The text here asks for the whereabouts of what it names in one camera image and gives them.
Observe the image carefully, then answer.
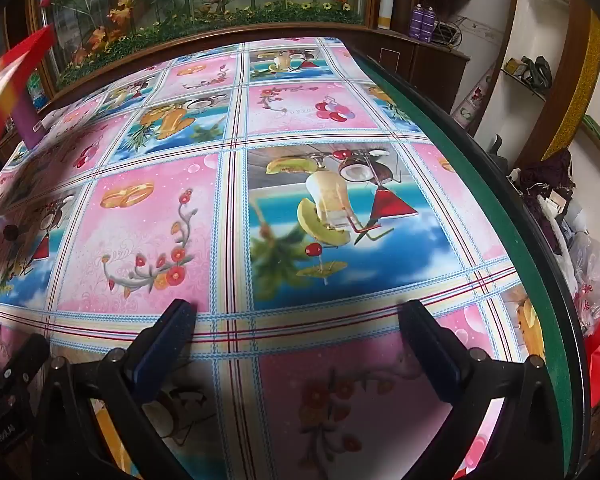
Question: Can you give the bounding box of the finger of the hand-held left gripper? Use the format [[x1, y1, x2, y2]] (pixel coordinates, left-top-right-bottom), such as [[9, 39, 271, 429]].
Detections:
[[0, 332, 51, 391]]

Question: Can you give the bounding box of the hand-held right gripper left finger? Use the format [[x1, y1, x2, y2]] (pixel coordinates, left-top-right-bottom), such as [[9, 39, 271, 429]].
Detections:
[[32, 299, 197, 480]]

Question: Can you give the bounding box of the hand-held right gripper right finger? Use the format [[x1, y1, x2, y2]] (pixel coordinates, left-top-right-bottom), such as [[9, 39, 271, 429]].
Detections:
[[399, 300, 576, 480]]

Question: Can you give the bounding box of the red cardboard box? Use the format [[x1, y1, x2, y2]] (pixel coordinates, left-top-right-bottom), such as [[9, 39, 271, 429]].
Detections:
[[0, 24, 57, 188]]

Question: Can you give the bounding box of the clear plastic bag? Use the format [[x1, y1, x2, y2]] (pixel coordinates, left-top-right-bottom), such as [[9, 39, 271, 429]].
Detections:
[[562, 232, 600, 333]]

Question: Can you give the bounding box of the printed fruit tablecloth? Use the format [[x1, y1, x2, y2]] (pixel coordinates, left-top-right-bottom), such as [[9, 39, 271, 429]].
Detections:
[[0, 36, 548, 480]]

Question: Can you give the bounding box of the dark purple cloth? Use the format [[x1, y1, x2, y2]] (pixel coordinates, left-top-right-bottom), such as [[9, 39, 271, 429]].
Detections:
[[510, 150, 576, 256]]

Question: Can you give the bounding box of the purple thermos bottle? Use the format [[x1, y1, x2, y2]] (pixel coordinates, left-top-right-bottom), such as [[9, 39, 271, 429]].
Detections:
[[11, 92, 47, 150]]

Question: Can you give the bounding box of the dark wooden cabinet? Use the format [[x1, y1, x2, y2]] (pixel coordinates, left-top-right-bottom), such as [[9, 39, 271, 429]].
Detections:
[[37, 20, 472, 117]]

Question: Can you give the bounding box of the gold glitter arch trim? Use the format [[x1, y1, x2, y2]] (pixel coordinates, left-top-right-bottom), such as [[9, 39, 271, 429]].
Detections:
[[552, 7, 600, 153]]

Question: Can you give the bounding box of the framed floral mural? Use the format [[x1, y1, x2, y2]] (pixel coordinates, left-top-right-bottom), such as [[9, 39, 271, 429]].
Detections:
[[27, 0, 381, 92]]

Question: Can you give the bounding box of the wall shelf with clutter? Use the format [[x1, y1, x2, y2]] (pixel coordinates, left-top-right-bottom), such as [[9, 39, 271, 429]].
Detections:
[[500, 55, 556, 103]]

